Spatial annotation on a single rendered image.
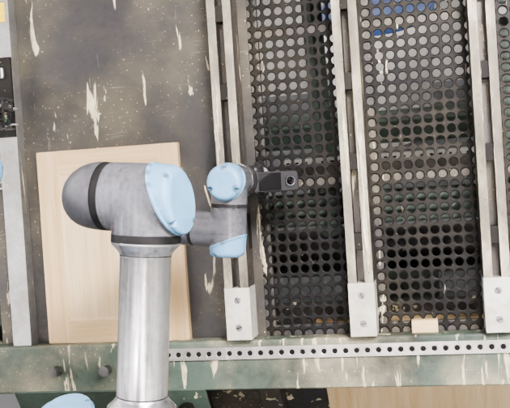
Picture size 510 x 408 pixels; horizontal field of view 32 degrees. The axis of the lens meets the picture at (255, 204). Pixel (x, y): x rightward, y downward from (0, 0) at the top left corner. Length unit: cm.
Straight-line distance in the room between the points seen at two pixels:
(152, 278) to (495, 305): 89
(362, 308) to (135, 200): 80
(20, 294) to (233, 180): 77
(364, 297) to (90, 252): 70
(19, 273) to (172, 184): 97
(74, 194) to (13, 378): 96
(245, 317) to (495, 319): 57
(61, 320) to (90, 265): 16
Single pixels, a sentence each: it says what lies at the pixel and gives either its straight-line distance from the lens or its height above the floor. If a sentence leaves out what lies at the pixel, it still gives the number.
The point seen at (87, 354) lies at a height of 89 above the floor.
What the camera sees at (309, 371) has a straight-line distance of 211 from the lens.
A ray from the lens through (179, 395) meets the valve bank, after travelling 220.
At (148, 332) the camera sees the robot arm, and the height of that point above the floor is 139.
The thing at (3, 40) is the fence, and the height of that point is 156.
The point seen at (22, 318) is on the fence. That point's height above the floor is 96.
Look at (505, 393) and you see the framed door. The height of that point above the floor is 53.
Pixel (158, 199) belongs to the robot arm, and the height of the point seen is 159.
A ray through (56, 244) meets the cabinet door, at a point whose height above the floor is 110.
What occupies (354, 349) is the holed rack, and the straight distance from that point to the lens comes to 208.
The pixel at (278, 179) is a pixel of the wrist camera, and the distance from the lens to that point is 195.
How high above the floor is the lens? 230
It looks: 33 degrees down
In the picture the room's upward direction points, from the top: 11 degrees counter-clockwise
